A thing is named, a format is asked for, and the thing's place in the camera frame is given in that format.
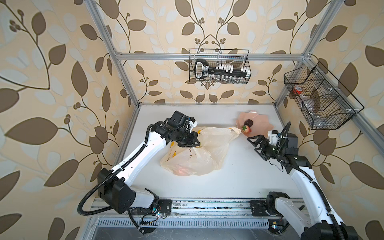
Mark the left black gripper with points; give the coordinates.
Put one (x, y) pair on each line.
(193, 135)

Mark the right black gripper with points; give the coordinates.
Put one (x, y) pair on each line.
(260, 138)

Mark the red strawberry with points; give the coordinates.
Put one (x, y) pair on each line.
(246, 129)

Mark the banana print plastic bag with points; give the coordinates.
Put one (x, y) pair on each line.
(202, 160)

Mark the dark brown fig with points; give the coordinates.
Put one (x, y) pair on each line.
(249, 123)

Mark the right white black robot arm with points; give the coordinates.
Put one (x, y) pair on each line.
(322, 223)

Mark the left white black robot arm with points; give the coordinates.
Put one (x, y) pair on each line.
(114, 185)

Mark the pink wavy fruit plate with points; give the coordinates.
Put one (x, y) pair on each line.
(261, 124)

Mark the black white tool set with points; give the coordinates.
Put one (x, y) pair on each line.
(202, 69)

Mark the clear bottle red cap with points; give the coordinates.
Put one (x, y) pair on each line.
(309, 105)

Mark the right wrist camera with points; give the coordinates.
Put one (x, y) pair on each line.
(287, 139)

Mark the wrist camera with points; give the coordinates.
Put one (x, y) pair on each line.
(192, 123)
(287, 139)

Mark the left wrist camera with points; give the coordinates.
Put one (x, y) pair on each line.
(192, 123)

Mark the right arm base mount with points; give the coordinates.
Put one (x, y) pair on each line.
(258, 208)

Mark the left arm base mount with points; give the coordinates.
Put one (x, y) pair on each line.
(161, 206)

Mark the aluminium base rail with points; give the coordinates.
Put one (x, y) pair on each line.
(199, 207)

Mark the black wire basket right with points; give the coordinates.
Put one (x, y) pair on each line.
(325, 102)

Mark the black wire basket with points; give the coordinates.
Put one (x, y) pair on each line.
(234, 57)
(325, 102)

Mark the black wire basket centre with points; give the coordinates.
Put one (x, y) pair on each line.
(234, 57)

